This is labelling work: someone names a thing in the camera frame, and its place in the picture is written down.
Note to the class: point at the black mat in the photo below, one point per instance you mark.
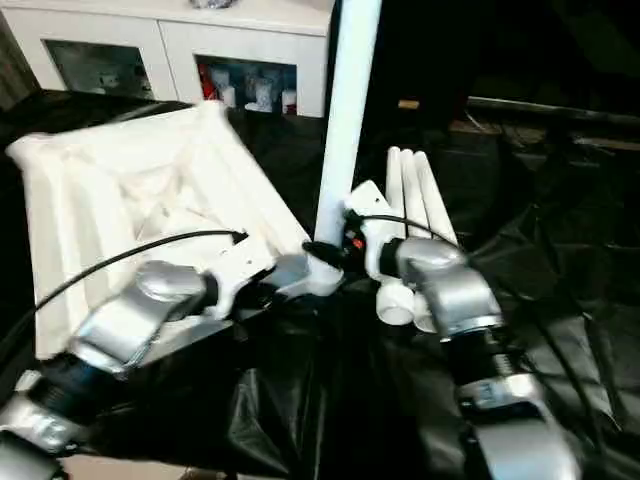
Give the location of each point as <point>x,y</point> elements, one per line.
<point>300,400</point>

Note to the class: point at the white plastic table top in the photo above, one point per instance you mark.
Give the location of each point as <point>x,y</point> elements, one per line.
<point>100,200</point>

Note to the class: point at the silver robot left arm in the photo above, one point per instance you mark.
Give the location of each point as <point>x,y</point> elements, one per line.
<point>130,320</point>

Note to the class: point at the dark grey bar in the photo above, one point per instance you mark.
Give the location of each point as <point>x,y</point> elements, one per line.
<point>560,108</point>

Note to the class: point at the white plastic table leg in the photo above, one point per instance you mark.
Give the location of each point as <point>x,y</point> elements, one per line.
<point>414,200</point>
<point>436,205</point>
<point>350,100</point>
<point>394,190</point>

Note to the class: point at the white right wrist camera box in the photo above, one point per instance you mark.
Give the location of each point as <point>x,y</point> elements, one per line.
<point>375,235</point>

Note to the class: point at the white glass-door cabinet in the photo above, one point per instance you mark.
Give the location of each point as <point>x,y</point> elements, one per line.
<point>170,40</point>

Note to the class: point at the shiny silver ornament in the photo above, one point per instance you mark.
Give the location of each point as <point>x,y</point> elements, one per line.
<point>213,4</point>

